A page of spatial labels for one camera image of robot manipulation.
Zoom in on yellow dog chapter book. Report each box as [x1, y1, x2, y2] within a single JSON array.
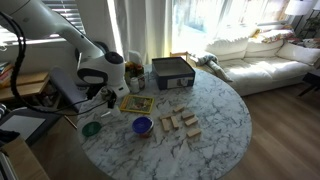
[[118, 94, 156, 115]]

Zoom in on white curtain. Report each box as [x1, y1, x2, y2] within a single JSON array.
[[106, 0, 174, 64]]

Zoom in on clear condiment caddy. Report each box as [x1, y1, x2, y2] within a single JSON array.
[[123, 61, 148, 95]]

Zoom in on grey throw blanket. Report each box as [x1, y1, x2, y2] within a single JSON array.
[[196, 53, 234, 83]]

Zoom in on stack of books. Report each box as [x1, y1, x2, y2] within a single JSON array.
[[0, 61, 15, 86]]

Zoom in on white napkin pack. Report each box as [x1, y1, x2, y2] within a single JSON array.
[[128, 49, 144, 66]]

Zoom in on clear plastic measuring spoon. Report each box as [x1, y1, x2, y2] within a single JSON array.
[[100, 106, 122, 118]]

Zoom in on green house plant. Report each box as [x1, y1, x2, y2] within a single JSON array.
[[299, 16, 320, 38]]

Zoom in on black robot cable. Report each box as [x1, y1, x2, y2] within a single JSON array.
[[0, 11, 118, 116]]

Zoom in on white lamp shade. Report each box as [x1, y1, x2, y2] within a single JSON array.
[[284, 0, 316, 16]]

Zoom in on wooden shelf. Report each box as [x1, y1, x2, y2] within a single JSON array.
[[0, 71, 51, 102]]

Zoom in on patterned throw pillow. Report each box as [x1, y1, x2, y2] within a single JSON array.
[[256, 29, 296, 44]]

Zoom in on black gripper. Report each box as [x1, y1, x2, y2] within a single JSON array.
[[99, 87, 118, 110]]

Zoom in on white paper sheet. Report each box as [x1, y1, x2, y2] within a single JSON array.
[[0, 114, 46, 141]]

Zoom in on green plastic lid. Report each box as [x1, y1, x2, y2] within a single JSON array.
[[81, 120, 103, 138]]

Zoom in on light wooden chair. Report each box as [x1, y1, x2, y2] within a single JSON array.
[[169, 50, 189, 68]]

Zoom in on white bottle with white cap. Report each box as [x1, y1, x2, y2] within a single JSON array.
[[129, 77, 141, 94]]

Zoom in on light wooden cabinet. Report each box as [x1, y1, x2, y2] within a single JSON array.
[[0, 136, 51, 180]]

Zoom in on white fluffy pillow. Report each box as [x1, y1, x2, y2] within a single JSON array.
[[206, 36, 249, 56]]

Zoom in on white sofa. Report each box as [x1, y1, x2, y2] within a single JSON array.
[[196, 28, 320, 98]]

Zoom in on white window blinds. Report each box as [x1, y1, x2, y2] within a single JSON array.
[[0, 0, 84, 44]]

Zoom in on black coffee table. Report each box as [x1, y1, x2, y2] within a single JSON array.
[[298, 71, 320, 98]]

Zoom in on white sofa cushion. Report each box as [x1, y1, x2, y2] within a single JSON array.
[[246, 38, 284, 58], [275, 41, 320, 66]]

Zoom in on navy blue open box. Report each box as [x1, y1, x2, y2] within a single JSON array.
[[151, 56, 197, 91]]

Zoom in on jar with yellow lid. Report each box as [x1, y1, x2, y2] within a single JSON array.
[[125, 62, 137, 78]]

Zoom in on jar with blue lid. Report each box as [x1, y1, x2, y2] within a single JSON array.
[[131, 115, 155, 139]]

